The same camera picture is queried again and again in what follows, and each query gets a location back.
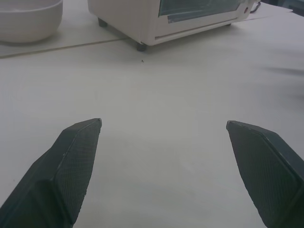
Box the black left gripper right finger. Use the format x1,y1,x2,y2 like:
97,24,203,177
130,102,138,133
226,120,304,228

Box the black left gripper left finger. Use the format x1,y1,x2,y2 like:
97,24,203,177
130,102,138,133
0,118,103,228

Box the white toaster oven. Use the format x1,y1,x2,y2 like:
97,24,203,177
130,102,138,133
87,0,254,52

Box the white ceramic bowl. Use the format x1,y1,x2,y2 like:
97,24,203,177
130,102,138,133
0,0,64,44

